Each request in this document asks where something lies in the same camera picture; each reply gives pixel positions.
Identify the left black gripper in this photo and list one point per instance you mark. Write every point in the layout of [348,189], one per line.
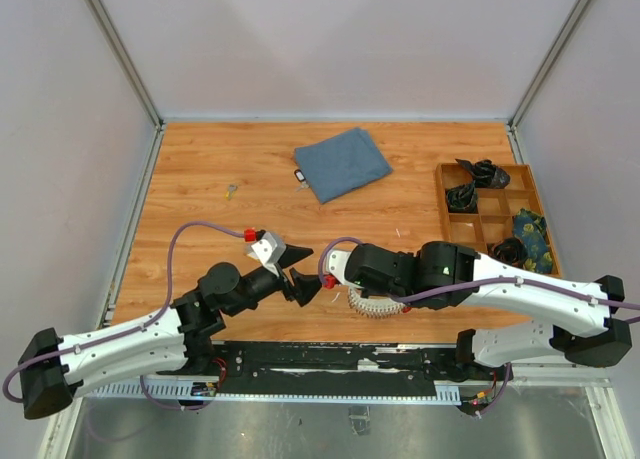
[304,289]

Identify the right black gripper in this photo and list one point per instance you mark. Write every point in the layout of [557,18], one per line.
[366,292]

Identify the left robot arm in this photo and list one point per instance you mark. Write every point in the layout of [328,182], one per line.
[54,370]

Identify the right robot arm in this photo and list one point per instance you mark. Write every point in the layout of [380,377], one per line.
[574,320]

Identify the black key fob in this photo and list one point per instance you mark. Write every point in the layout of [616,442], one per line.
[299,175]

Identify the folded blue cloth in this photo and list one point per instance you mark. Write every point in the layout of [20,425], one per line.
[341,164]

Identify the dark rolled tie middle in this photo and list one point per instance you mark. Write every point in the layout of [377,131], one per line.
[462,199]

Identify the dark rolled tie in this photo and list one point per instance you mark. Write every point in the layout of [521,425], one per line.
[486,174]
[462,199]
[510,251]

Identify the wooden compartment tray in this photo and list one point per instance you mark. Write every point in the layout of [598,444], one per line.
[496,208]

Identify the dark rolled tie bottom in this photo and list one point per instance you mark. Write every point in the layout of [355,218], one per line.
[510,251]

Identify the dark rolled tie top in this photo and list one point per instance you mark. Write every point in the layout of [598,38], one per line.
[486,174]

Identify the blue floral rolled tie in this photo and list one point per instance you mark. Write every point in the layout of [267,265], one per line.
[530,229]

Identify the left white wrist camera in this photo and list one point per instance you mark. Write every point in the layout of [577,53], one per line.
[268,250]

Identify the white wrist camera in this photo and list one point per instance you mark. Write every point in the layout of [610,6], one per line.
[268,250]
[335,269]

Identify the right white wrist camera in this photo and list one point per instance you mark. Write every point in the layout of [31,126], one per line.
[335,269]

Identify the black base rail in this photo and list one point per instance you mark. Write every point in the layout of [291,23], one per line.
[332,370]

